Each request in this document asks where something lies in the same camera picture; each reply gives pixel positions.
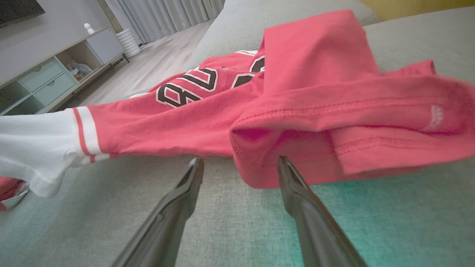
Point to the red and white jersey shirt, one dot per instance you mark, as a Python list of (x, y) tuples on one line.
[(315, 104)]

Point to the small white figurine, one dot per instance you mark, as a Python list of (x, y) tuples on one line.
[(89, 29)]

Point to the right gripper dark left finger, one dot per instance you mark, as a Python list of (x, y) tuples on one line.
[(167, 222)]

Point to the clutter in cabinet shelf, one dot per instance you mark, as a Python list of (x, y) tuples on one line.
[(79, 70)]

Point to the black television screen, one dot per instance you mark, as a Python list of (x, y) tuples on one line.
[(16, 9)]

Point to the white ribbed floor vase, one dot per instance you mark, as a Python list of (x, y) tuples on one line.
[(128, 42)]

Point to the grey sofa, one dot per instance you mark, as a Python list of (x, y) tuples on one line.
[(237, 237)]

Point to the white TV cabinet green drawers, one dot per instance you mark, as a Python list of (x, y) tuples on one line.
[(48, 79)]

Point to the grey pleated curtain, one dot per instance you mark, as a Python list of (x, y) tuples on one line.
[(167, 16)]

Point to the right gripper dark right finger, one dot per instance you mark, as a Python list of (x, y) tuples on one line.
[(311, 222)]

